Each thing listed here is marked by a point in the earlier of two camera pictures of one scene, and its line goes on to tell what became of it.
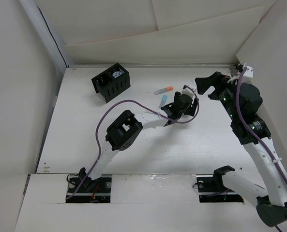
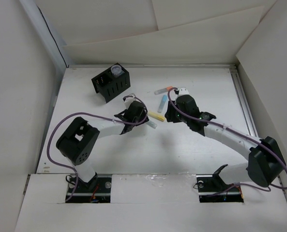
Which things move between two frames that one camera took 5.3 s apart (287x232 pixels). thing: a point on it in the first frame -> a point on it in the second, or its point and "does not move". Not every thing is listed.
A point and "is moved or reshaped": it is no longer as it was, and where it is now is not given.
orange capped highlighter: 167,89 does not move
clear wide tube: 116,74 is moved or reshaped
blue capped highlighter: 163,101 does not move
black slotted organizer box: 112,81 does not move
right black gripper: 203,83 -> 170,115
